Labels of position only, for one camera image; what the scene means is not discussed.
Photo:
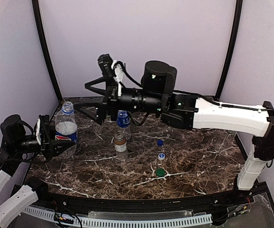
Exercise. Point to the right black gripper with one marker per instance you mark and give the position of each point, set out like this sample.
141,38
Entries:
110,101

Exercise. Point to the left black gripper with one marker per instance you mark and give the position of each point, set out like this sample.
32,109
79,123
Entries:
46,138

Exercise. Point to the Pepsi label bottle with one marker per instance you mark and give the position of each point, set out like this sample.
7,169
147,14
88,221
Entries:
66,127

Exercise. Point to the blue label water bottle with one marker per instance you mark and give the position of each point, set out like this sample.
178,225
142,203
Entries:
123,122

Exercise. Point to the green cap coffee bottle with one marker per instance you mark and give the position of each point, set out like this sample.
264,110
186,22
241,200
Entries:
120,145

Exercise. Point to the dark blue bottle cap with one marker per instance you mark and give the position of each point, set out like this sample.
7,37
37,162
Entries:
160,142

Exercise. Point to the green bottle cap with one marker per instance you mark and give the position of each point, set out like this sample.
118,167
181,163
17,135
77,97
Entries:
160,172

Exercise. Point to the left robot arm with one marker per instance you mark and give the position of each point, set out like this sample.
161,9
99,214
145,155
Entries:
22,143

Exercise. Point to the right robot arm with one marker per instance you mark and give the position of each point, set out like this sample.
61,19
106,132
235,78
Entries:
182,110

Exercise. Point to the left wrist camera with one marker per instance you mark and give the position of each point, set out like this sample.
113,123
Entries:
37,131

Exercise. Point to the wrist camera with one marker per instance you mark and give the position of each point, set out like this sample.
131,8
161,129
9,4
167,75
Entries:
37,131
112,72

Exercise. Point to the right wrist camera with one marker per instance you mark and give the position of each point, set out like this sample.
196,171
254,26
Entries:
112,72

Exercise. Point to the white slotted cable duct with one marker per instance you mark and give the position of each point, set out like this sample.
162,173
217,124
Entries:
85,222

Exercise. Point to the left black frame post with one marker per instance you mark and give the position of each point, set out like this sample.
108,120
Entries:
45,49

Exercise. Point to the black frame post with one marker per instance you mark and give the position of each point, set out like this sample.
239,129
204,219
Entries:
45,49
230,49

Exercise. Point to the black front rail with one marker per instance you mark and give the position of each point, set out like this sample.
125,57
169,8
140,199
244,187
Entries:
206,203

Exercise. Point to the right black frame post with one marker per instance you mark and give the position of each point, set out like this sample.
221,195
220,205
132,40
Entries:
230,49

